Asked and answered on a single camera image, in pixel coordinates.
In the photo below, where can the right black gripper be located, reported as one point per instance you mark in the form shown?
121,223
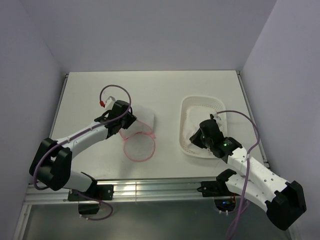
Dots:
195,139

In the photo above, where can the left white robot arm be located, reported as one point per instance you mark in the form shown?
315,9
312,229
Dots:
51,167

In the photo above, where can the white mesh laundry bag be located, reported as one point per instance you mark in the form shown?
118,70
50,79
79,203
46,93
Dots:
139,138

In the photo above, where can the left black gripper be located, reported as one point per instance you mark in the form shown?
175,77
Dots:
131,118

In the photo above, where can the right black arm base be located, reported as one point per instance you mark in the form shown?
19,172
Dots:
224,200

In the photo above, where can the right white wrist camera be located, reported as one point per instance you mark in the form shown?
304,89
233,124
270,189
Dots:
217,118

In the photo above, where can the white bra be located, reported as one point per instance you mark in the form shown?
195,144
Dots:
190,122

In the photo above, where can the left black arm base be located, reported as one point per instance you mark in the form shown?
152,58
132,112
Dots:
93,200

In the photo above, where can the white perforated plastic basket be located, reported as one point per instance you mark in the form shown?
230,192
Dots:
198,100

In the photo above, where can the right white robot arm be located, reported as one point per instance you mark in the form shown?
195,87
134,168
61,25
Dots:
283,201

